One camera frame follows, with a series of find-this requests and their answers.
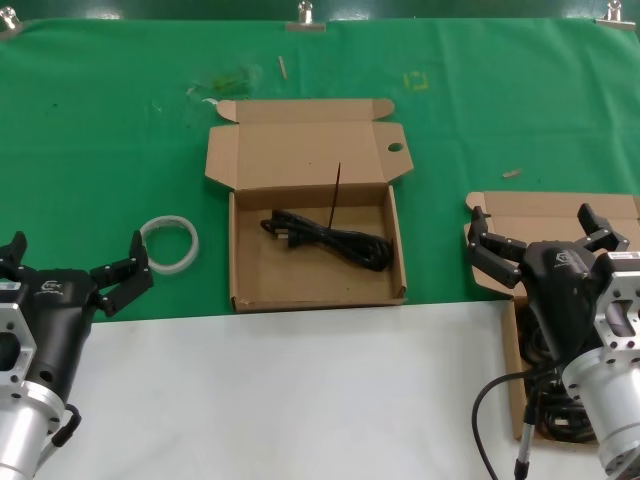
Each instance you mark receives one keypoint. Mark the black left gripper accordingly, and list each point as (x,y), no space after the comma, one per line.
(60,320)

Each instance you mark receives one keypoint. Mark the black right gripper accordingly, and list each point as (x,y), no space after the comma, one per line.
(560,290)

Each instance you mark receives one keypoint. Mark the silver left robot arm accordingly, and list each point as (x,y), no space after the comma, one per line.
(22,430)

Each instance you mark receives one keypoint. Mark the open cardboard box with hole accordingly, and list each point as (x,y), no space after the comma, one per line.
(300,150)

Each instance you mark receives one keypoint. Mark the small wood chip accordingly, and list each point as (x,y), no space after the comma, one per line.
(512,174)

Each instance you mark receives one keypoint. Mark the green table cloth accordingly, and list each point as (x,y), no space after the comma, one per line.
(75,150)

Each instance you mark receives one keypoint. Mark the clear tape roll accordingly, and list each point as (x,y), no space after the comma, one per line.
(192,250)

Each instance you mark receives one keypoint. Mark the metal binder clip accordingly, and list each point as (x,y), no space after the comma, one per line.
(7,25)
(616,20)
(306,22)

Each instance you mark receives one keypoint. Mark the thin wooden stick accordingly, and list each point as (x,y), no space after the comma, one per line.
(283,67)

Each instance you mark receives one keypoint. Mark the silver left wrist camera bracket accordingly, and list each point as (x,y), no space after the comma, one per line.
(12,320)

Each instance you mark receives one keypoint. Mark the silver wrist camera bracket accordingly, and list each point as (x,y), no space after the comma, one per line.
(620,300)
(12,320)

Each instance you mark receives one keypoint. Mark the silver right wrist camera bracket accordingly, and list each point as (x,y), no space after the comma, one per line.
(620,300)

